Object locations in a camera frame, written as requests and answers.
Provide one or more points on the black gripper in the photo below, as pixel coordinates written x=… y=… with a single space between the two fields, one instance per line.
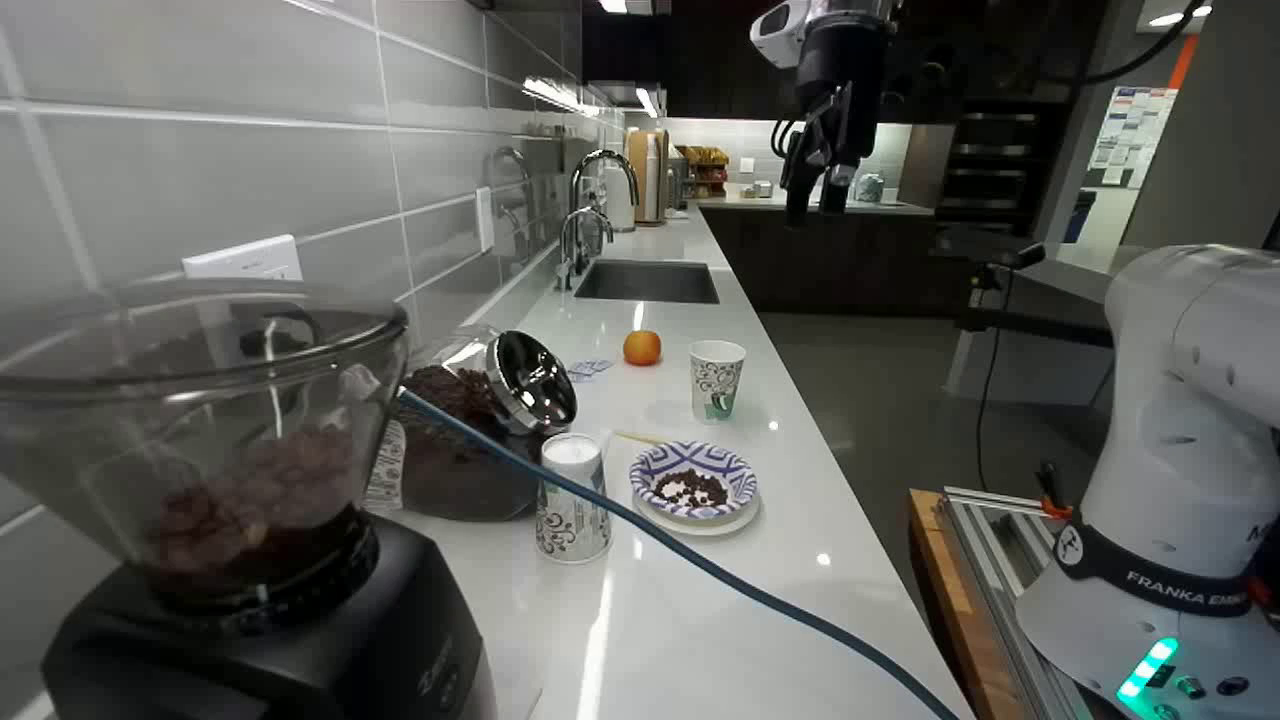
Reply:
x=839 y=87

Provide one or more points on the blue patterned plate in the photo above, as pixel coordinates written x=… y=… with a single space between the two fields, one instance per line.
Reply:
x=692 y=457

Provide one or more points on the coffee beans pile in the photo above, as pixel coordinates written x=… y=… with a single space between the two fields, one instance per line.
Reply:
x=691 y=488

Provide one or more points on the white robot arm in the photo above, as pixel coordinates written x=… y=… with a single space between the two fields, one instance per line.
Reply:
x=777 y=39

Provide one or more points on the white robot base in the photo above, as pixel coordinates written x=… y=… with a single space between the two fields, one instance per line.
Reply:
x=1147 y=597

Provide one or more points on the white plain plate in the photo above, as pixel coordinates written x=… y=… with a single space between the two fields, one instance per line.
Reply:
x=698 y=531

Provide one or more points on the kitchen sink basin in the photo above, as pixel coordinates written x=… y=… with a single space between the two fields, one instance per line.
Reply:
x=651 y=280

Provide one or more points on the patterned paper cup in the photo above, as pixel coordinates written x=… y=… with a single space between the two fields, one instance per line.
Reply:
x=719 y=379

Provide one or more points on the chrome sink faucet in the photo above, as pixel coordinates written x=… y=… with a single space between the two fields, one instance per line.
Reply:
x=605 y=205

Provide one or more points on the small orange fruit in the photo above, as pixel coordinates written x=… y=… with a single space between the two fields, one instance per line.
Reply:
x=643 y=351

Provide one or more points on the wooden spoon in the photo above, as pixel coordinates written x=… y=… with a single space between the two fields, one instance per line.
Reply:
x=639 y=438

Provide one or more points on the dark canister with metal lid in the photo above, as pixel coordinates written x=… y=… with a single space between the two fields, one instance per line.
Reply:
x=505 y=384

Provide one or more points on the small patterned white cup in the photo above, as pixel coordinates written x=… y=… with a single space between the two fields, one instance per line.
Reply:
x=571 y=527

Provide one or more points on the black coffee grinder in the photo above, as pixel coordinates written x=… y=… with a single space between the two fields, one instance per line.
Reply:
x=219 y=438

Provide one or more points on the white wall outlet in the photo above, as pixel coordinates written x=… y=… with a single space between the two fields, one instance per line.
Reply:
x=270 y=258

